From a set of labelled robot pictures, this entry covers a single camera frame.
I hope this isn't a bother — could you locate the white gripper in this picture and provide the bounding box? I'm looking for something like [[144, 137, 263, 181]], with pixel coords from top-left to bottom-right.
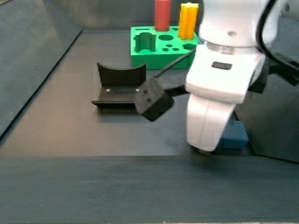
[[186, 44, 266, 151]]

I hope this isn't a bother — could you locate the blue rectangle block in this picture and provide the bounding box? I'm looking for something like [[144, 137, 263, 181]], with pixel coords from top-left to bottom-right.
[[218, 120, 248, 150]]

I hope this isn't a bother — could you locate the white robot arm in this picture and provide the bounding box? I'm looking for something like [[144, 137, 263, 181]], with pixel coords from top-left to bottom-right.
[[186, 0, 268, 151]]

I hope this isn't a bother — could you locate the green shape sorter board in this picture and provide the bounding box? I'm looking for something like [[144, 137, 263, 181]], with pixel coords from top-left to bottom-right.
[[131, 26, 202, 70]]

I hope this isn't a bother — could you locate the black curved fixture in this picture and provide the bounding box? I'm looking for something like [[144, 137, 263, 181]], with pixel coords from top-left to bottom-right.
[[91, 63, 146, 109]]

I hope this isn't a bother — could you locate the yellow star peg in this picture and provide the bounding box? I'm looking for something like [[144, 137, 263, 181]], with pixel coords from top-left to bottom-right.
[[179, 3, 199, 40]]

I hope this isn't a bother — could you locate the red cylinder peg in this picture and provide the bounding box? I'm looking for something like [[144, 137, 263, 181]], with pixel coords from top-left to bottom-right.
[[154, 0, 172, 32]]

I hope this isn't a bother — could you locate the black cable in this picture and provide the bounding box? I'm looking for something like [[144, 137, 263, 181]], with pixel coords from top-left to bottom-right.
[[154, 0, 299, 87]]

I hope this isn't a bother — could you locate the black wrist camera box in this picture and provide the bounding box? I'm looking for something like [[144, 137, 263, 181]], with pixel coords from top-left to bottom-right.
[[134, 78, 174, 122]]

